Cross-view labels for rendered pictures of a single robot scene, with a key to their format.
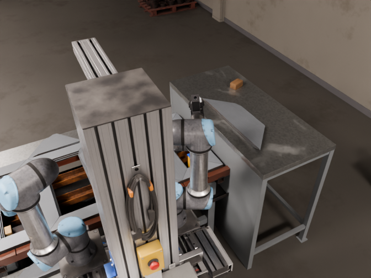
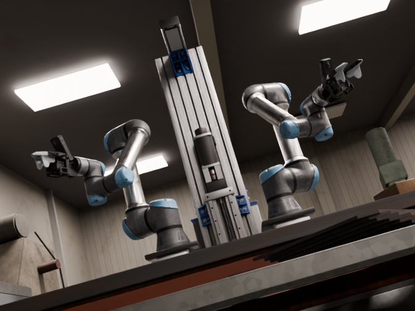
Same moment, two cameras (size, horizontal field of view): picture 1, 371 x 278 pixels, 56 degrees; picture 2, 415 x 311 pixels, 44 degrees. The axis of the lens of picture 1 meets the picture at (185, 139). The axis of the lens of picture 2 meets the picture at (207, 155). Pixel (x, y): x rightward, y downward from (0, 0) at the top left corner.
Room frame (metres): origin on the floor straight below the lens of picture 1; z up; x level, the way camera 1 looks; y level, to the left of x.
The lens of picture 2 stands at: (3.12, 1.22, 0.69)
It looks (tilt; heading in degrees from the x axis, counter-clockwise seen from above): 18 degrees up; 204
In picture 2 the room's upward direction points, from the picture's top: 16 degrees counter-clockwise
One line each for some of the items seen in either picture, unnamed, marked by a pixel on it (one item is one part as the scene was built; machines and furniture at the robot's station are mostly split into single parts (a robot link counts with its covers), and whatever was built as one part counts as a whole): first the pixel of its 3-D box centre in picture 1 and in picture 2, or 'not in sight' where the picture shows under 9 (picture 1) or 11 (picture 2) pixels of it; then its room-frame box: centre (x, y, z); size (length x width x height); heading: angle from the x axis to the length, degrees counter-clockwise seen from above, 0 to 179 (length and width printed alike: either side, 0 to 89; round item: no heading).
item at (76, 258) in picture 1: (79, 246); (282, 207); (1.01, 0.53, 1.09); 0.15 x 0.15 x 0.10
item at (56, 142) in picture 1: (52, 144); (382, 228); (2.19, 1.07, 0.77); 0.45 x 0.20 x 0.04; 117
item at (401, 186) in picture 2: not in sight; (397, 196); (1.75, 1.07, 0.87); 0.12 x 0.06 x 0.05; 39
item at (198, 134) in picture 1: (198, 167); (131, 180); (1.21, -0.06, 1.41); 0.15 x 0.12 x 0.55; 88
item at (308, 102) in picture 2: not in sight; (313, 105); (1.08, 0.82, 1.43); 0.11 x 0.08 x 0.09; 50
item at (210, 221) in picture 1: (209, 210); not in sight; (1.83, -0.18, 0.34); 0.06 x 0.06 x 0.68; 27
